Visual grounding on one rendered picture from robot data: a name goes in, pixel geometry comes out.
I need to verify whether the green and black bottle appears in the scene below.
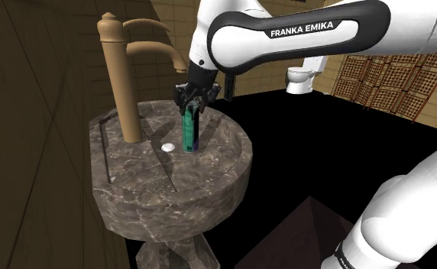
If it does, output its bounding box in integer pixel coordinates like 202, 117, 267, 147
181, 100, 201, 154

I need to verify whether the tan faucet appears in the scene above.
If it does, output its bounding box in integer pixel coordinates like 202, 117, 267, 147
95, 11, 189, 144

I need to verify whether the white toilet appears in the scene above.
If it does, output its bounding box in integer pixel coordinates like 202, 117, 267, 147
285, 55, 329, 96

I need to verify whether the dark robot stand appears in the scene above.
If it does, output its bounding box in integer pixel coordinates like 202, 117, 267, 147
234, 195, 356, 269

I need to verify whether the brown lattice folding screen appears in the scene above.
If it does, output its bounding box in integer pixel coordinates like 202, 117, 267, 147
331, 52, 437, 122

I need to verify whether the brown marble pedestal sink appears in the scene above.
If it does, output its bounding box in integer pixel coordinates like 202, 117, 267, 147
88, 99, 254, 269

